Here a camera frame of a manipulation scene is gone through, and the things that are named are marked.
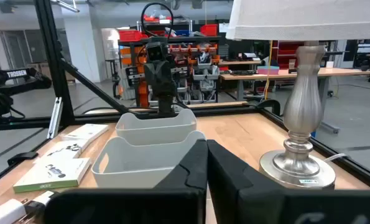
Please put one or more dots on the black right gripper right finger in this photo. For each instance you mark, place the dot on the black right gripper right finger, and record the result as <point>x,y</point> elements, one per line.
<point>265,205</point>

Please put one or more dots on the grey plastic bin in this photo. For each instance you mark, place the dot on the grey plastic bin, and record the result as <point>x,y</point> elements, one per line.
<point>156,130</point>
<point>135,168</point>

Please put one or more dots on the black frame bracket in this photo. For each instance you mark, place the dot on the black frame bracket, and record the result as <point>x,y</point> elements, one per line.
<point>267,104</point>
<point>23,157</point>

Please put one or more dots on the silver aluminium bar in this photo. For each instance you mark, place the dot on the silver aluminium bar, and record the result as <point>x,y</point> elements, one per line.
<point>54,118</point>

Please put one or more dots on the pink teal box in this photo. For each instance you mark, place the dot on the pink teal box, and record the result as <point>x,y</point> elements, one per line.
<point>268,71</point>

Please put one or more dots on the black USB charger white label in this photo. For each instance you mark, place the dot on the black USB charger white label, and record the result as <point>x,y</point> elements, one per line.
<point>35,207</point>

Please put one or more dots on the black aluminium table frame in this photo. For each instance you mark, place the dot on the black aluminium table frame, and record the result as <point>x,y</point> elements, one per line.
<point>52,62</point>

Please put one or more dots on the metal shelf rack orange bins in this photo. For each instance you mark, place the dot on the metal shelf rack orange bins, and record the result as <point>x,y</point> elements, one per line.
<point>200,62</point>

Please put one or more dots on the black keyboard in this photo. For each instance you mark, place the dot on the black keyboard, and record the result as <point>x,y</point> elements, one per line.
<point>243,73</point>

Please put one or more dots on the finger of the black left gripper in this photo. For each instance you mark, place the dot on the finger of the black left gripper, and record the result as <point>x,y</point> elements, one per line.
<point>162,105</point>
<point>171,105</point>

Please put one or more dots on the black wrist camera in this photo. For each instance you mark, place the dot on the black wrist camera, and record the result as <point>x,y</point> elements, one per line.
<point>156,52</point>

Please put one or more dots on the wooden workbench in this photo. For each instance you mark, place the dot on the wooden workbench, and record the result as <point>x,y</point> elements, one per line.
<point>296,74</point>

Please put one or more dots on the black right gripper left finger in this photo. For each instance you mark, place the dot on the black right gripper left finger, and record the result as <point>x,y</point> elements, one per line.
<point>172,205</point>

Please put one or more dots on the white switching power adapter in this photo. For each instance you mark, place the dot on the white switching power adapter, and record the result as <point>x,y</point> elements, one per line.
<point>1,214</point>

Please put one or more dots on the silver table lamp white shade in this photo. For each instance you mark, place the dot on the silver table lamp white shade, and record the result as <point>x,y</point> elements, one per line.
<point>303,102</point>

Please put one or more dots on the red cabinet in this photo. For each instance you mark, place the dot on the red cabinet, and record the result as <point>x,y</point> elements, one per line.
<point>281,53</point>

